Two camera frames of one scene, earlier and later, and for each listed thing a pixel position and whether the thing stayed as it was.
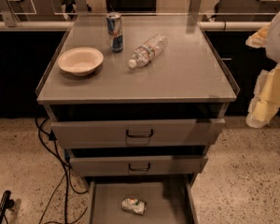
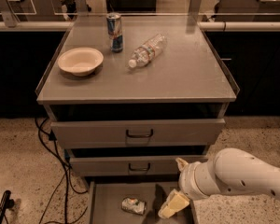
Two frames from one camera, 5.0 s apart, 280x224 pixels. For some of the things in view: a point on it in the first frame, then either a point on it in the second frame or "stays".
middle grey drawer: x=132 y=165 stays
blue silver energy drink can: x=116 y=32 stays
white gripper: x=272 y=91 to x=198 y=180
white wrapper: x=133 y=204 stays
